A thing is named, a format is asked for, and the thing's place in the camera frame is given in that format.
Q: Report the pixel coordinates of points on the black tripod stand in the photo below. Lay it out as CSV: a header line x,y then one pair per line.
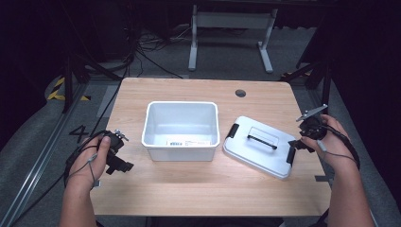
x,y
72,72
321,78

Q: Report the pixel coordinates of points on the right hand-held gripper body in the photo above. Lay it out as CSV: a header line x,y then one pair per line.
x,y
312,126

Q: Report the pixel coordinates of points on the person's left hand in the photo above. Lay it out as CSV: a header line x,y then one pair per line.
x,y
91,159

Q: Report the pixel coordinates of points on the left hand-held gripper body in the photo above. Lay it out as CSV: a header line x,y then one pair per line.
x,y
113,143

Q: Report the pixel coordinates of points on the yellow black floor tape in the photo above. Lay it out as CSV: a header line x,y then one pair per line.
x,y
58,93

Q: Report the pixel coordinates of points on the grey metal table frame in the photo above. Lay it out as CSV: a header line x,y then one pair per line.
x,y
231,22

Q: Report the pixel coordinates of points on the metal floor rail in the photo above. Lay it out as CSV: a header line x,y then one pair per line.
x,y
34,164

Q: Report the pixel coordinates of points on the person's right hand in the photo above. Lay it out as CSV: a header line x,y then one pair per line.
x,y
331,146

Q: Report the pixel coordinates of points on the white plastic storage box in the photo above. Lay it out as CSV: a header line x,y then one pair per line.
x,y
181,130

